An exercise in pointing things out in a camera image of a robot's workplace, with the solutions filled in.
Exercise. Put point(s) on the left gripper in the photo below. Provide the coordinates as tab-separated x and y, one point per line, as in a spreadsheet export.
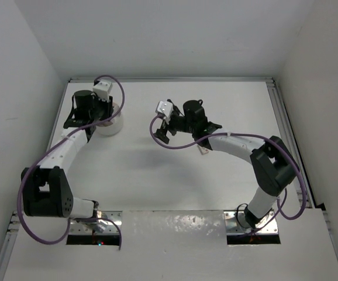
107	106

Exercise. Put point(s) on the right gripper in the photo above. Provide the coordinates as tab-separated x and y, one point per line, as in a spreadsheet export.
161	132

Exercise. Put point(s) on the staples box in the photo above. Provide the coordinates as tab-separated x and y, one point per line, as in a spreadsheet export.
203	151

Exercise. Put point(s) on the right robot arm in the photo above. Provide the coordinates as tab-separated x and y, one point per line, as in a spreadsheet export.
273	165

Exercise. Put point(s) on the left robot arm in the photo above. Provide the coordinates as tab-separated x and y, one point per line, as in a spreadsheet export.
47	192

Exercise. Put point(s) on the white round divided container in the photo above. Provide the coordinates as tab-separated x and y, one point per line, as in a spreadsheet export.
113	126

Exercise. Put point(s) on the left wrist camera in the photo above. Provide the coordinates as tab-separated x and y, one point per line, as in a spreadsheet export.
102	89

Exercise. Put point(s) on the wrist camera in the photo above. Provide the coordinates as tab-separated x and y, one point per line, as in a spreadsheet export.
164	110
102	89

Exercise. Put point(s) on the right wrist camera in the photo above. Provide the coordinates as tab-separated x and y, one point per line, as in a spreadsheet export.
164	110

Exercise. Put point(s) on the left base plate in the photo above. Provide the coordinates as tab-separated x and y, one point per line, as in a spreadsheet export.
103	224

